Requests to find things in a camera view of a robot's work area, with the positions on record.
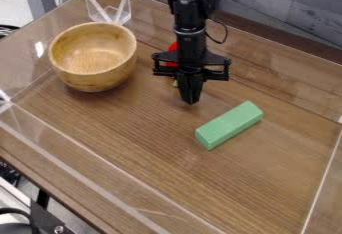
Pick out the black metal table leg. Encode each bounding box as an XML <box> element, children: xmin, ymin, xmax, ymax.
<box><xmin>36</xmin><ymin>190</ymin><xmax>49</xmax><ymax>209</ymax></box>

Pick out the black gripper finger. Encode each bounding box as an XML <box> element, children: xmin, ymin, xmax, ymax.
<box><xmin>176</xmin><ymin>74</ymin><xmax>191</xmax><ymax>103</ymax></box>
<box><xmin>190</xmin><ymin>75</ymin><xmax>203</xmax><ymax>104</ymax></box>

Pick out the brown wooden bowl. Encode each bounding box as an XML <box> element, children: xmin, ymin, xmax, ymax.
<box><xmin>48</xmin><ymin>22</ymin><xmax>138</xmax><ymax>93</ymax></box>

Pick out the green foam stick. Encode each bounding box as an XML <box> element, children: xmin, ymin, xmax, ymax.
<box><xmin>195</xmin><ymin>101</ymin><xmax>263</xmax><ymax>150</ymax></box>

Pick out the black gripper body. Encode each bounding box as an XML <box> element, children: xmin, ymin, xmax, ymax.
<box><xmin>151</xmin><ymin>50</ymin><xmax>231</xmax><ymax>81</ymax></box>

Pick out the clear acrylic corner bracket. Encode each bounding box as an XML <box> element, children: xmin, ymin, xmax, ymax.
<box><xmin>86</xmin><ymin>0</ymin><xmax>131</xmax><ymax>25</ymax></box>

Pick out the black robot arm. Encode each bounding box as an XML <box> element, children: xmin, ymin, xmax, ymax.
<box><xmin>151</xmin><ymin>0</ymin><xmax>231</xmax><ymax>105</ymax></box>

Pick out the red toy strawberry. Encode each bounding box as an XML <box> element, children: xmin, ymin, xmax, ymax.
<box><xmin>166</xmin><ymin>42</ymin><xmax>179</xmax><ymax>88</ymax></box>

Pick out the black cable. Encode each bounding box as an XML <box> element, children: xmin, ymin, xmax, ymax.
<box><xmin>0</xmin><ymin>207</ymin><xmax>37</xmax><ymax>234</ymax></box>

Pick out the clear acrylic enclosure wall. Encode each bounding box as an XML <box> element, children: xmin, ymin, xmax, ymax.
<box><xmin>0</xmin><ymin>0</ymin><xmax>342</xmax><ymax>234</ymax></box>

